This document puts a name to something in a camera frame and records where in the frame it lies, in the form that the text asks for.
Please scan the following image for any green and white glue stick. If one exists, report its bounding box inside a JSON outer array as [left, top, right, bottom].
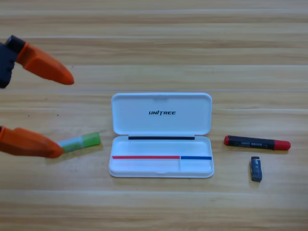
[[57, 131, 101, 154]]

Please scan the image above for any white Unitree pencil case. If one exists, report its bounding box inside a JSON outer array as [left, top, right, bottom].
[[108, 92, 215, 179]]

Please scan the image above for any black marker with red cap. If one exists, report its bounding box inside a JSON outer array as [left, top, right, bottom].
[[223, 135, 291, 152]]

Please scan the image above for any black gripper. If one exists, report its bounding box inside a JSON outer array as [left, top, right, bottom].
[[0, 35, 75, 89]]

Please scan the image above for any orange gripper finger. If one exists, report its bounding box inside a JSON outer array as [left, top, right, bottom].
[[0, 125, 64, 159]]

